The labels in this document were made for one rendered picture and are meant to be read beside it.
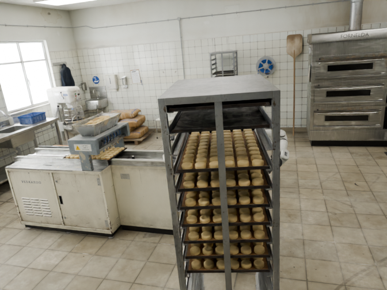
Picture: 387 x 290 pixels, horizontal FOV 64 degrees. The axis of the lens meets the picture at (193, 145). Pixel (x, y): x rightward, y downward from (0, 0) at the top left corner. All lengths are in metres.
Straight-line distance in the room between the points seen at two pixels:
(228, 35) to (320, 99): 2.38
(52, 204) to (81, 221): 0.40
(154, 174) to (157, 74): 4.49
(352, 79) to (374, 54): 0.48
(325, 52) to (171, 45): 3.27
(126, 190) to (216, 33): 4.48
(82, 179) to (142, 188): 0.65
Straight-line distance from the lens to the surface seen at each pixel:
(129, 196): 3.58
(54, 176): 3.78
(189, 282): 1.75
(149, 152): 3.60
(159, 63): 7.48
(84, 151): 3.40
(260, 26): 6.96
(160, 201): 3.44
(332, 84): 6.04
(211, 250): 1.60
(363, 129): 6.30
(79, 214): 3.83
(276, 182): 1.37
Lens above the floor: 2.01
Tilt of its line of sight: 18 degrees down
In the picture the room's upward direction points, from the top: 5 degrees counter-clockwise
